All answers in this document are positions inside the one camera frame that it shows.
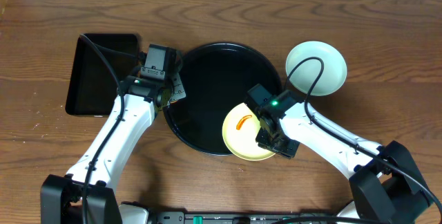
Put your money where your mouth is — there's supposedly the mint plate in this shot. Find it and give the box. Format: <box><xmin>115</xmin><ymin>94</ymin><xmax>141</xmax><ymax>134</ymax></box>
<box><xmin>285</xmin><ymin>41</ymin><xmax>347</xmax><ymax>96</ymax></box>

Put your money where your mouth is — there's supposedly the black rectangular water tray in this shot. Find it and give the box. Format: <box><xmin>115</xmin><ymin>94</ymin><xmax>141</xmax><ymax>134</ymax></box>
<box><xmin>65</xmin><ymin>33</ymin><xmax>140</xmax><ymax>115</ymax></box>

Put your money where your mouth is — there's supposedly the black round tray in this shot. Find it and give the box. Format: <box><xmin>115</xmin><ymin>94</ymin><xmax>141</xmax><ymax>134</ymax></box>
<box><xmin>164</xmin><ymin>43</ymin><xmax>282</xmax><ymax>156</ymax></box>

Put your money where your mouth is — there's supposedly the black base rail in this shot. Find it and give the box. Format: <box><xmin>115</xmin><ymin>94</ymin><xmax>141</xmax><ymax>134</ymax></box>
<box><xmin>147</xmin><ymin>211</ymin><xmax>377</xmax><ymax>224</ymax></box>

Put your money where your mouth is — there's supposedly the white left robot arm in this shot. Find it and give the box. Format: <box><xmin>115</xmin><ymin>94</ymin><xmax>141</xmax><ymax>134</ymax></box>
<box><xmin>40</xmin><ymin>44</ymin><xmax>182</xmax><ymax>223</ymax></box>

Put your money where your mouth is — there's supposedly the yellow plate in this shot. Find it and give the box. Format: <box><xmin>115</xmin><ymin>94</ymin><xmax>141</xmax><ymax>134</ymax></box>
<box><xmin>222</xmin><ymin>103</ymin><xmax>275</xmax><ymax>161</ymax></box>

